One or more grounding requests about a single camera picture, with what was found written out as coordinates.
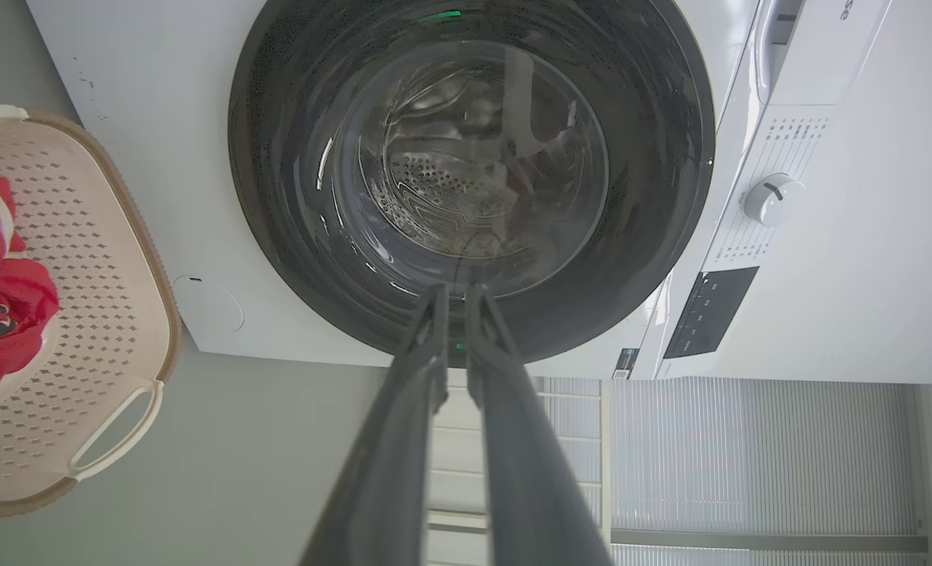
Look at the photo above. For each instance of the black washer display panel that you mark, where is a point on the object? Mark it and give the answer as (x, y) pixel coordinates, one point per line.
(710, 311)

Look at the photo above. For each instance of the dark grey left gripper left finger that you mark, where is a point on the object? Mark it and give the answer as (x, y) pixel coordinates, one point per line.
(387, 464)

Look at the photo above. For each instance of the white front-load washing machine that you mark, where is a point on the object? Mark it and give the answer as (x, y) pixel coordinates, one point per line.
(827, 236)

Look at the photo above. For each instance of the beige perforated laundry basket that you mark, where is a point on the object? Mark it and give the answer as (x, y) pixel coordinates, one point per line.
(89, 314)

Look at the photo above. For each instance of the white program selector knob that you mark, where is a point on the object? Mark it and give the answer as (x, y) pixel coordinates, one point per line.
(772, 199)

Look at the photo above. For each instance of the white detergent drawer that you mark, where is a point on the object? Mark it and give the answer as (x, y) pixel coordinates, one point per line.
(820, 47)

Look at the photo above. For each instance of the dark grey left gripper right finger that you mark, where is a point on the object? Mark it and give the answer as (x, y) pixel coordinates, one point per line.
(525, 464)

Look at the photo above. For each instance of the round dark glass washer door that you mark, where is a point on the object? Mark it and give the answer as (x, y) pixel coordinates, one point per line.
(466, 157)

